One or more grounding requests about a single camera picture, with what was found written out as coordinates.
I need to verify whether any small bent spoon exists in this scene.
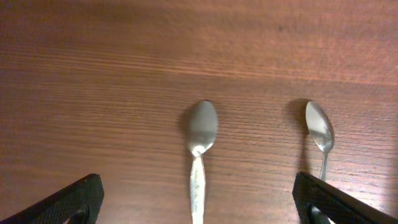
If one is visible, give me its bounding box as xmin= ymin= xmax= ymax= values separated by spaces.
xmin=187 ymin=100 xmax=219 ymax=224
xmin=305 ymin=101 xmax=335 ymax=182

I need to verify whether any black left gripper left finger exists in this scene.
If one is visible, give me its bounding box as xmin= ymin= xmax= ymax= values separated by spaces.
xmin=1 ymin=174 xmax=104 ymax=224

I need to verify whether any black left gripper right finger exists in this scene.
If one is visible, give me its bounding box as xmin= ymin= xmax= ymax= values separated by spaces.
xmin=292 ymin=172 xmax=397 ymax=224

